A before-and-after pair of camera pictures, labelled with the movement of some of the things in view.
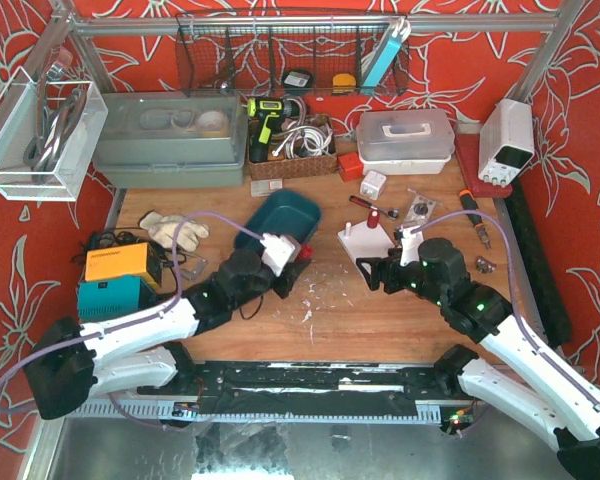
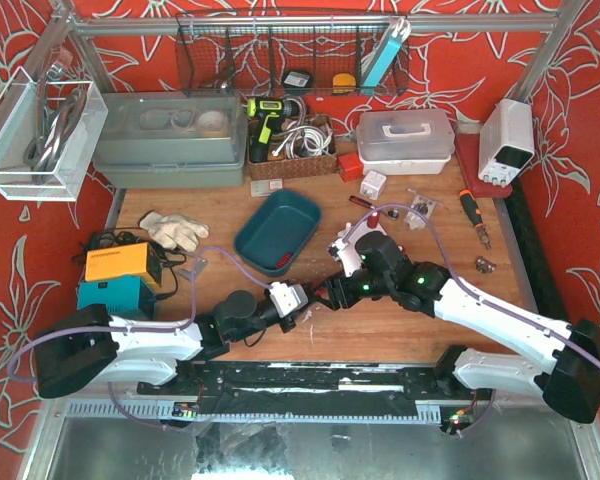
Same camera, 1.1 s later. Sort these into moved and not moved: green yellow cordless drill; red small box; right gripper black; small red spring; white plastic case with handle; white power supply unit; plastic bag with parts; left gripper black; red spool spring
Moved: left gripper black; red spool spring; right gripper black
Not moved: white power supply unit; plastic bag with parts; white plastic case with handle; green yellow cordless drill; small red spring; red small box
